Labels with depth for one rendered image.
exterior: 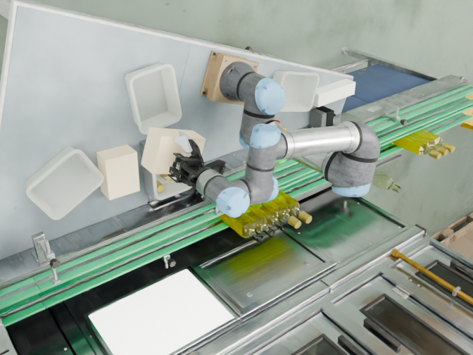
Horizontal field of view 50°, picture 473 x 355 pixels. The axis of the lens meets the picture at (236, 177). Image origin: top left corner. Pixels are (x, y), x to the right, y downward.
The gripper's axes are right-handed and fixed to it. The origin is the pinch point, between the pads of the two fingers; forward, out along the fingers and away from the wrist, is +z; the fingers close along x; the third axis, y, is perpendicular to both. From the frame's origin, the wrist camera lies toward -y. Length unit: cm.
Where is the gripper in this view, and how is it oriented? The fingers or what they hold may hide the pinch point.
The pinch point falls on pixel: (176, 153)
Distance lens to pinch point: 155.9
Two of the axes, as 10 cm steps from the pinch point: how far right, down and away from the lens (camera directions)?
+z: -5.9, -4.1, 6.9
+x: -2.7, 9.1, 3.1
